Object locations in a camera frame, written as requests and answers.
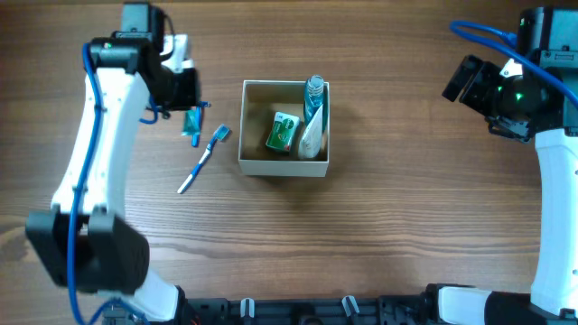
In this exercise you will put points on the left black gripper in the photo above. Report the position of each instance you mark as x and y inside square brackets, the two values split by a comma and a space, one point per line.
[191, 95]

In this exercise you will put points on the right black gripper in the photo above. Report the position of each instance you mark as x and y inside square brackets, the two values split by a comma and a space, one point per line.
[483, 73]

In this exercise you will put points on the red teal toothpaste tube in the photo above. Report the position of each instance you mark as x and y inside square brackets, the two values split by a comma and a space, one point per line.
[189, 126]

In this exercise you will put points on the blue disposable razor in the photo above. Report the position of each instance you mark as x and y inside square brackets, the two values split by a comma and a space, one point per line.
[198, 117]

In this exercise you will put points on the blue white toothbrush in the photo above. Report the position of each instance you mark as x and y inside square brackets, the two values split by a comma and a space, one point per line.
[218, 136]

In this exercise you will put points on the green Dettol soap bar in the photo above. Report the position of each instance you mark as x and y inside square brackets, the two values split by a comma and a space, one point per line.
[283, 132]

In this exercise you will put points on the blue mouthwash bottle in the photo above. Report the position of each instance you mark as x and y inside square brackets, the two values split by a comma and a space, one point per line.
[314, 98]

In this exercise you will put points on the white lotion tube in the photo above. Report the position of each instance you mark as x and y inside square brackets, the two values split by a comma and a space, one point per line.
[311, 140]

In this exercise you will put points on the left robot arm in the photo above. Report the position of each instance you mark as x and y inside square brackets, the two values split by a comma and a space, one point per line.
[83, 239]

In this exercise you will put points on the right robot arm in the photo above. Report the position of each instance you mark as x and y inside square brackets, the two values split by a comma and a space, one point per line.
[545, 44]

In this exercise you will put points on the white cardboard box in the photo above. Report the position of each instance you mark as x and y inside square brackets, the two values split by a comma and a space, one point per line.
[261, 100]

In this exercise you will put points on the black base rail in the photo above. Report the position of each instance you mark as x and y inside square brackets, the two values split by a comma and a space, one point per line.
[383, 310]

